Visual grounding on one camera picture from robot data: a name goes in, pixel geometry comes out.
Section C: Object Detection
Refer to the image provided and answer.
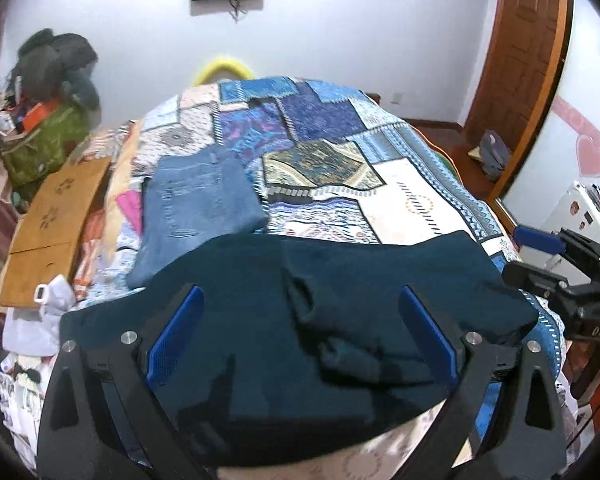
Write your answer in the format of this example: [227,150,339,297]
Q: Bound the brown wooden door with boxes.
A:
[462,0,576,196]

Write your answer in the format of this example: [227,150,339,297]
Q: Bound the orange box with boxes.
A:
[21,102,61,131]

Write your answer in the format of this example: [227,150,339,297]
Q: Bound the grey bag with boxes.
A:
[472,130,513,183]

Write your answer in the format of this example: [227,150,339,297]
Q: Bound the white heart-print wardrobe door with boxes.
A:
[502,0,600,241]

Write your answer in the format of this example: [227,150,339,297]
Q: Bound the patchwork printed blanket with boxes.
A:
[75,76,566,480]

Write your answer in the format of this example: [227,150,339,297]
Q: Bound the dark padded jacket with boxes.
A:
[10,29,101,106]

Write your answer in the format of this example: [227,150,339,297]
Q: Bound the dark teal pants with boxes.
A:
[59,230,540,468]

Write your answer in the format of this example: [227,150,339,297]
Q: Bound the white cloth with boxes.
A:
[2,275,77,358]

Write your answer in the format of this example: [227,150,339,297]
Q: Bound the pink cloth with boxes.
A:
[116,191,143,236]

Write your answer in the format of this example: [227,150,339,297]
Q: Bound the white box with stickers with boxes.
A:
[535,180,600,268]

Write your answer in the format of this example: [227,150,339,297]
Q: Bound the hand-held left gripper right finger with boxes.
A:
[398,285,568,480]

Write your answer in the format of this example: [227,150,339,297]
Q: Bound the yellow foam tube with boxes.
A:
[192,56,256,87]

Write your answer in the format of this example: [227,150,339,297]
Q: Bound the green storage bag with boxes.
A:
[0,102,92,188]

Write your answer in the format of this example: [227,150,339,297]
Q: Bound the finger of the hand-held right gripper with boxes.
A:
[511,226,568,258]
[501,259,576,303]

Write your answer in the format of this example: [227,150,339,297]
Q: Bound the grey hanging cloth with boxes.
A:
[62,67,102,111]

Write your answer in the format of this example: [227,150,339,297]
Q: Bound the folded blue jeans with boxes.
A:
[126,147,270,290]

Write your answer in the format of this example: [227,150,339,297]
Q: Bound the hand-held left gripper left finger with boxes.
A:
[36,284,216,480]

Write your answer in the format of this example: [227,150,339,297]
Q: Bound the wooden lap desk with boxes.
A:
[0,157,112,307]

